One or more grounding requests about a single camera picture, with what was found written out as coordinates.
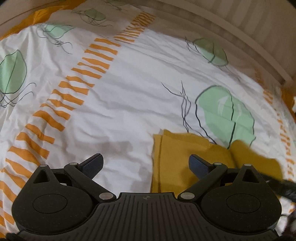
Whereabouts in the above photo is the mustard yellow knit sweater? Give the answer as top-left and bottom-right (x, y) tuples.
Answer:
(149, 129), (284, 199)

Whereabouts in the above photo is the white leaf print duvet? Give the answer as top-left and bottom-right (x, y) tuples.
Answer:
(1, 1), (295, 236)

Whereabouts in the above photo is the orange fitted bed sheet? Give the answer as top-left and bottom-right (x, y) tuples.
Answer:
(1, 0), (85, 40)

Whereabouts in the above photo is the wooden bed frame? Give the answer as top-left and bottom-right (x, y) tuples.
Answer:
(129, 0), (296, 88)

